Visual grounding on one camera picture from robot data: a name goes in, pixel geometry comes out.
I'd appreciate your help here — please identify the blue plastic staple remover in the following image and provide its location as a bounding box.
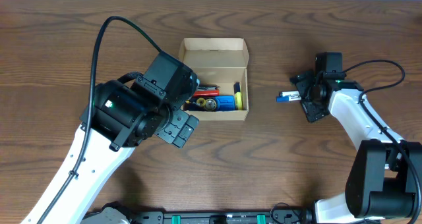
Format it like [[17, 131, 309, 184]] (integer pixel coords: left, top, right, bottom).
[[185, 96, 237, 112]]

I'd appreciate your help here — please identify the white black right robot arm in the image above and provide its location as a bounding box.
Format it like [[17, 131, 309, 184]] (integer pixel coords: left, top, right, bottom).
[[290, 52, 421, 223]]

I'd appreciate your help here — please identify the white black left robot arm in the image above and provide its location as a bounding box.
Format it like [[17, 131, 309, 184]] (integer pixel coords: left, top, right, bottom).
[[23, 52, 200, 223]]

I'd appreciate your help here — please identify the blue capped white marker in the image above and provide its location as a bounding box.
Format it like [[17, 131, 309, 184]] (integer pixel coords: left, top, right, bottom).
[[276, 95, 301, 103]]

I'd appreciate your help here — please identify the brown cardboard box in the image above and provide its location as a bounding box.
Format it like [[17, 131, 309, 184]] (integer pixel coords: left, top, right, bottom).
[[179, 38, 249, 121]]

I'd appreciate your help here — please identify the black capped white marker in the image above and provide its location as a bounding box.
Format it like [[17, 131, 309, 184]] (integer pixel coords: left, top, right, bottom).
[[280, 91, 300, 97]]

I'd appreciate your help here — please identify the red stapler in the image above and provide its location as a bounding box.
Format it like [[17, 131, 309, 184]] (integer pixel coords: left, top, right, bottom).
[[193, 85, 220, 98]]

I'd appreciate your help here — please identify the yellow highlighter pen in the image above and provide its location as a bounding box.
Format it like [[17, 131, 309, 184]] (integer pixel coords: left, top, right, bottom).
[[233, 82, 243, 110]]

